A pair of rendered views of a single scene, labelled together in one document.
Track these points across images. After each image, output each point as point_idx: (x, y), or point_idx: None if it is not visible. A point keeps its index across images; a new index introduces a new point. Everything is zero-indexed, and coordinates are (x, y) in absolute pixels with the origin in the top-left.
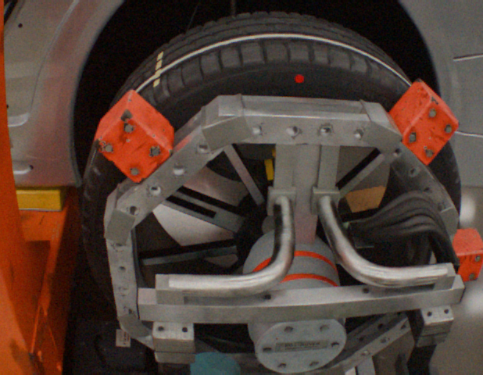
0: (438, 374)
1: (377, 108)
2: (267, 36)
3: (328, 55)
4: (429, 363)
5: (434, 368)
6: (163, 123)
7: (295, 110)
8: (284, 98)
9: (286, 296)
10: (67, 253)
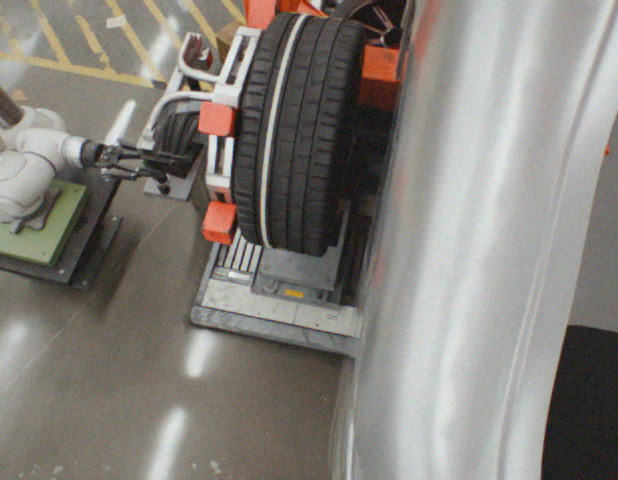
0: (142, 173)
1: (230, 91)
2: (290, 37)
3: (258, 59)
4: (150, 169)
5: (148, 173)
6: (266, 22)
7: (235, 54)
8: (250, 53)
9: (177, 76)
10: (373, 93)
